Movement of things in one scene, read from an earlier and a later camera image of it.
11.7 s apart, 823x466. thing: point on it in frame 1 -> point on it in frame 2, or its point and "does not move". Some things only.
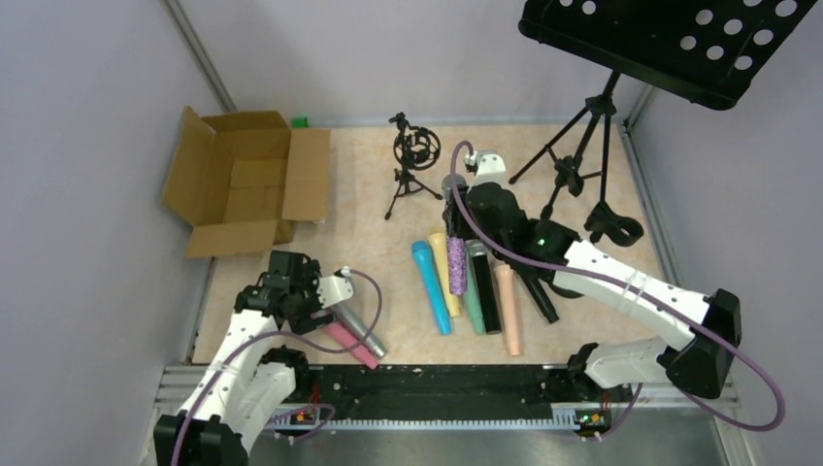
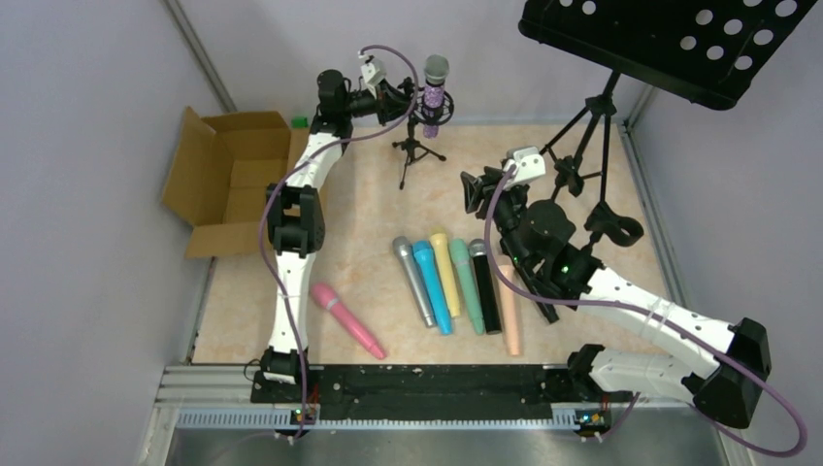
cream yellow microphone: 440,242 does not move
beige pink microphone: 505,281 does not move
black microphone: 541,296 does not move
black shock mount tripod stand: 416,149 -> 410,145
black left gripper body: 312,319 -> 395,100
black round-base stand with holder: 618,229 does not move
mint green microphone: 473,292 does not move
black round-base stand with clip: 567,169 does not move
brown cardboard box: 239,183 does not move
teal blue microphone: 420,249 does not move
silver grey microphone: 345,318 -> 403,246
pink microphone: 362,352 -> 326,296
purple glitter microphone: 456,249 -> 436,71
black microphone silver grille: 480,249 does not move
